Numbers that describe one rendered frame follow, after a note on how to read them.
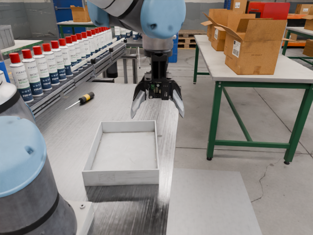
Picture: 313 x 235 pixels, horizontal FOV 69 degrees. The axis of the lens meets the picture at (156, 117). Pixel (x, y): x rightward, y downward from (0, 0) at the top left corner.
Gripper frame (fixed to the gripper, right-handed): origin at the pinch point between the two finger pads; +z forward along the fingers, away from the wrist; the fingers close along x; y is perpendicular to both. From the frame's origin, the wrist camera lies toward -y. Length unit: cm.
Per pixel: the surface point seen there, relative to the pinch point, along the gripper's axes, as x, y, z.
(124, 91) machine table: -15, -57, 13
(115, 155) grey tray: -13.3, 0.9, 12.8
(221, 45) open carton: 77, -186, 13
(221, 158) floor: 63, -102, 96
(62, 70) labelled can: -47, -61, 3
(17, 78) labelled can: -54, -30, -3
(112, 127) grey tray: -15.8, -13.1, 10.8
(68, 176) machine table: -25.6, 9.3, 13.2
